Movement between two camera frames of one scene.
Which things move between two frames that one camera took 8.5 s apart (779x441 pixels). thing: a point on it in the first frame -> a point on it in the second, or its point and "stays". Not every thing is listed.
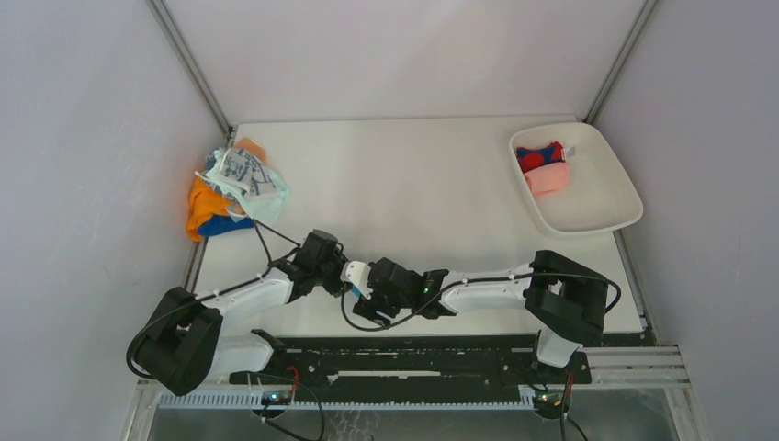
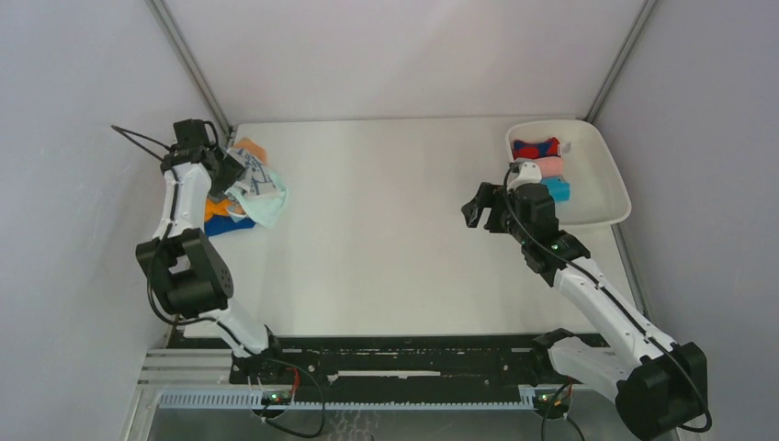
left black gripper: [340, 261] -> [232, 171]
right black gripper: [369, 306] -> [485, 198]
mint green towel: [261, 207] stays
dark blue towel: [218, 224] stays
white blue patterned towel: [242, 169] stays
